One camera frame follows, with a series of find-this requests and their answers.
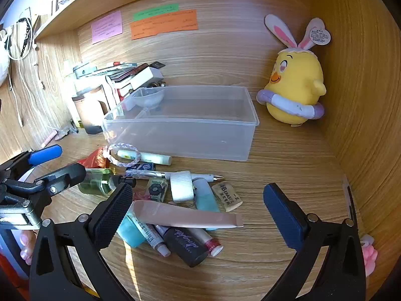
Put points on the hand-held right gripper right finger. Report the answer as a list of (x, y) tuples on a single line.
[(282, 219)]

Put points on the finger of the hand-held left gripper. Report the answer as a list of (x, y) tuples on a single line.
[(45, 154), (67, 175)]

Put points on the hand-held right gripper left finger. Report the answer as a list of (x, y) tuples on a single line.
[(112, 214)]

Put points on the green pump bottle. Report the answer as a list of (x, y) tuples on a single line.
[(95, 182)]

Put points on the red packet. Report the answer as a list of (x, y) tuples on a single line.
[(94, 160)]

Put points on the beige eraser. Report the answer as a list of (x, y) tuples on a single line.
[(227, 196)]

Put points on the pink nail file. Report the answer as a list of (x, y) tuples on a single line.
[(188, 216)]

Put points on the red white lip tube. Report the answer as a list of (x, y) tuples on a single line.
[(208, 241)]

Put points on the light teal tube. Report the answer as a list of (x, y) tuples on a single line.
[(206, 200)]

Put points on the black spray bottle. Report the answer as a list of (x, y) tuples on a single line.
[(184, 246)]

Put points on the clear plastic storage box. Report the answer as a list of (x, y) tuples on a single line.
[(219, 122)]

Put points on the person's left hand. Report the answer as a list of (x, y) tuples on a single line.
[(26, 246)]

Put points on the pink stick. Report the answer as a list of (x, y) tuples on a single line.
[(48, 140)]

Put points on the teal flat item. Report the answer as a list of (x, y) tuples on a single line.
[(131, 233)]

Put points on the person's red clothing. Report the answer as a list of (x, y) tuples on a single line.
[(7, 266)]

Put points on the small blue packet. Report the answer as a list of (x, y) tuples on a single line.
[(144, 166)]

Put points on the clear barrel pen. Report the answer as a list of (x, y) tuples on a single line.
[(163, 174)]

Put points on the white green tube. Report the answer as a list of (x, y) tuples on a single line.
[(150, 157)]

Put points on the dark thin stick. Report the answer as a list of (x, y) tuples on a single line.
[(351, 200)]

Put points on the small white bottle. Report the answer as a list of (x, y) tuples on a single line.
[(68, 68)]

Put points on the teal tin box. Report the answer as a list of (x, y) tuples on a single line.
[(84, 70)]

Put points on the pink plush paw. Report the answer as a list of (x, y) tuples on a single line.
[(369, 254)]

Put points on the white plush toy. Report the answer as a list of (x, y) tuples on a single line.
[(2, 59)]

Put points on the stack of cards and booklets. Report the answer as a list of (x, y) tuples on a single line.
[(122, 68)]

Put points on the white cardboard box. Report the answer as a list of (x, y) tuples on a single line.
[(145, 76)]

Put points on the pink sticky note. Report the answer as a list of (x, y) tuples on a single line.
[(106, 26)]

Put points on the yellow chick plush toy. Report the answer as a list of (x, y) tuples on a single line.
[(297, 78)]

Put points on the orange sticky note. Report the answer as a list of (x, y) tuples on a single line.
[(163, 26)]

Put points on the green sticky note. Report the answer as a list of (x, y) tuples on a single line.
[(155, 12)]

